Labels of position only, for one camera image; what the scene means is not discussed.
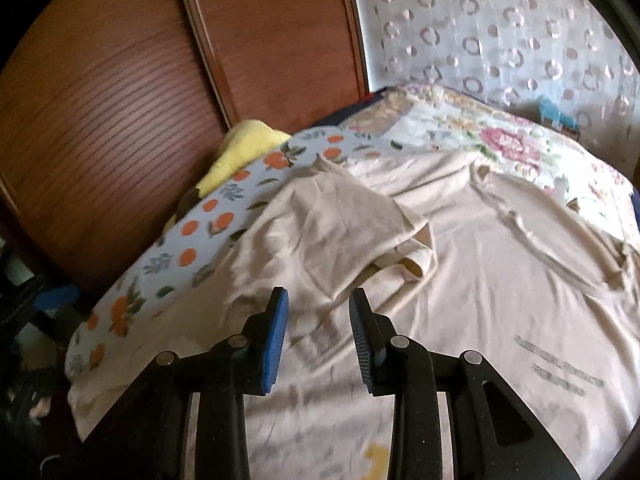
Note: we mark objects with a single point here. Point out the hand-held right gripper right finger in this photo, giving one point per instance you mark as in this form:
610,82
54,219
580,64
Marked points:
361,340

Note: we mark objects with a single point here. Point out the floral quilt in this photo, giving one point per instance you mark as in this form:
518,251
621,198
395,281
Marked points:
500,140

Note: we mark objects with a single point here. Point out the wooden headboard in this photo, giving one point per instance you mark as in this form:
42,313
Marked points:
125,110

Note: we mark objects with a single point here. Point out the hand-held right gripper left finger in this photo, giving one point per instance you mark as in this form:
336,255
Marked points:
275,340

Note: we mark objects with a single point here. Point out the blue plastic bag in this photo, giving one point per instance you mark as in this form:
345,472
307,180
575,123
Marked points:
550,110

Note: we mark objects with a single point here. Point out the beige t-shirt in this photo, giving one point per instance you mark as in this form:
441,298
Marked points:
475,270

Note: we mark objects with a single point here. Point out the orange fruit print blanket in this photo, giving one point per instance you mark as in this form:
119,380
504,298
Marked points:
210,220

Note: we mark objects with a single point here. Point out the white circle pattern curtain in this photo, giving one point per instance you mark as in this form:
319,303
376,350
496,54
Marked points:
475,25

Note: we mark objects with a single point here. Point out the yellow plush toy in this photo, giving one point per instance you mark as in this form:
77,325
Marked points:
245,147

